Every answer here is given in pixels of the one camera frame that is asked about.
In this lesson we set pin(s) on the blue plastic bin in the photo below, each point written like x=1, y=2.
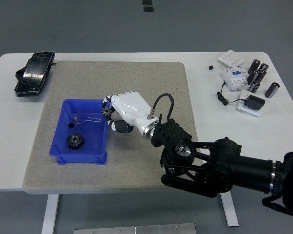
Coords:
x=61, y=146

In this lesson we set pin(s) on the black floor socket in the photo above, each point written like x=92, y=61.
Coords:
x=147, y=2
x=148, y=9

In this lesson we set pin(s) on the grey-brown mat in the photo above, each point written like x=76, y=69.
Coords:
x=136, y=80

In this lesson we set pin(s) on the white table leg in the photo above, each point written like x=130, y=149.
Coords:
x=50, y=214
x=230, y=214

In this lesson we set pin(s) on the small black cube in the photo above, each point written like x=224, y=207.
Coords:
x=71, y=126
x=211, y=67

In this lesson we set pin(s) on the grey metal plate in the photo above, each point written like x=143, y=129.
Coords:
x=134, y=229

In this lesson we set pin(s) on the white switch plate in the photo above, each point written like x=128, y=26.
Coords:
x=230, y=58
x=243, y=108

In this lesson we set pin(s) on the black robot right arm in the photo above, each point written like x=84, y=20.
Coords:
x=224, y=168

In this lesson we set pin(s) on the black power adapter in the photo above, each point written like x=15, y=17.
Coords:
x=254, y=103

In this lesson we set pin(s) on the small clear plastic bag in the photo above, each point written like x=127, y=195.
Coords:
x=75, y=120

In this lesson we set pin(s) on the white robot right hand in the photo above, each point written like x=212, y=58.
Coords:
x=130, y=107

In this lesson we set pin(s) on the dark cylindrical capacitor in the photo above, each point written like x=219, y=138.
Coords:
x=254, y=87
x=252, y=77
x=260, y=76
x=264, y=67
x=255, y=65
x=272, y=90

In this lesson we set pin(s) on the black wrapped case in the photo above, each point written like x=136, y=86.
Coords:
x=34, y=73

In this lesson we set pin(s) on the white circuit breaker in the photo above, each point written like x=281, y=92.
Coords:
x=234, y=79

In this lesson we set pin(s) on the large black gear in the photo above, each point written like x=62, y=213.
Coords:
x=75, y=141

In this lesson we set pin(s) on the small black gear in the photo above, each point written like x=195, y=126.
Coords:
x=106, y=112

